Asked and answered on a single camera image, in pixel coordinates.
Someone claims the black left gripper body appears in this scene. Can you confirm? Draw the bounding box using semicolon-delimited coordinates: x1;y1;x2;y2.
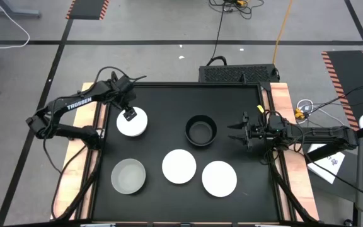
113;75;137;122

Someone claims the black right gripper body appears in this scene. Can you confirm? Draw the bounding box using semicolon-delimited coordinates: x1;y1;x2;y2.
243;112;272;152

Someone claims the black bowl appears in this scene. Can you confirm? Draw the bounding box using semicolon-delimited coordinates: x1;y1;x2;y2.
184;114;217;147

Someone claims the white plate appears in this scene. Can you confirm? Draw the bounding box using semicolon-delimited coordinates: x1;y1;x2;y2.
161;149;197;185

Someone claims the light grey bowl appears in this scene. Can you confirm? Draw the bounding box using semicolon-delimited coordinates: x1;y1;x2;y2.
110;158;147;195

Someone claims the black computer case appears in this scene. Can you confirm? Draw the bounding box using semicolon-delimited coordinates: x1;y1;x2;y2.
199;64;280;84

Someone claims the wooden table side board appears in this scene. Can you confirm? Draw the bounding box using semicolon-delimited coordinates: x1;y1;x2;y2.
262;82;320;221
50;82;110;221

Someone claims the black diagonal bar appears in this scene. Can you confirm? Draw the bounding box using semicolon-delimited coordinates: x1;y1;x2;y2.
306;124;363;163

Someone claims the white paper sheet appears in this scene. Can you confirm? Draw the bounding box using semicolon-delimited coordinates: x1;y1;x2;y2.
307;143;346;185

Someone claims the small hazard-striped black mat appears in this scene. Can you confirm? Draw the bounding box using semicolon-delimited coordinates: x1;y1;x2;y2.
66;0;110;21

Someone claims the large hazard-striped black mat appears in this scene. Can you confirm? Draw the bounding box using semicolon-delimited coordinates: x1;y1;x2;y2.
321;50;363;132

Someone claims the grey desk foot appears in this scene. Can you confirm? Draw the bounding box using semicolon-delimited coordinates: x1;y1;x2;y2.
0;0;42;19

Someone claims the black table frame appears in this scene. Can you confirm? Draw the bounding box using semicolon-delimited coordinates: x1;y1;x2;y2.
50;71;321;227

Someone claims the black corrugated cable conduit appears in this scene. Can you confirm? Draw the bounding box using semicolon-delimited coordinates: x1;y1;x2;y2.
268;156;316;223
55;148;103;221

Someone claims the thin black desk cable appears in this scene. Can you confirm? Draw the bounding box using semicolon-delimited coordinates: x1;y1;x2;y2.
304;81;363;114

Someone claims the black power cable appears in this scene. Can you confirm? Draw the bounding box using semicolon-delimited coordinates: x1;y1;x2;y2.
205;4;228;67

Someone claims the yellow cable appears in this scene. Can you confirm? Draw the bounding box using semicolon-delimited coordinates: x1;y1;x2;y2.
272;0;295;66

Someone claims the white floor cable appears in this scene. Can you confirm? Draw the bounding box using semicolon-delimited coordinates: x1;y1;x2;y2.
0;0;31;50

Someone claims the tangled black cable bundle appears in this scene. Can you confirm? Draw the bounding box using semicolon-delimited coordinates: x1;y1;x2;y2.
209;0;265;20

